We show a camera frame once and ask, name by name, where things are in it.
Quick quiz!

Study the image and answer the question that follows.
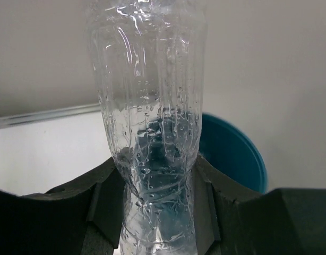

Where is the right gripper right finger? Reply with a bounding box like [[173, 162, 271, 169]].
[[192, 156, 326, 254]]

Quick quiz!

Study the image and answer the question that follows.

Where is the clear bottle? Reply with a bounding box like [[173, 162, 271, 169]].
[[87, 1, 207, 254]]

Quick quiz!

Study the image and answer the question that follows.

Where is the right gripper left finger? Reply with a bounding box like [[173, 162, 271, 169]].
[[0, 159, 125, 254]]

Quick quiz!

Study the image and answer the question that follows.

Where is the back aluminium frame rail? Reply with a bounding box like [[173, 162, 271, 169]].
[[0, 104, 100, 129]]

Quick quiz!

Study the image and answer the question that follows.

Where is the teal plastic bin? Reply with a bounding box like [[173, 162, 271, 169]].
[[199, 113, 268, 193]]

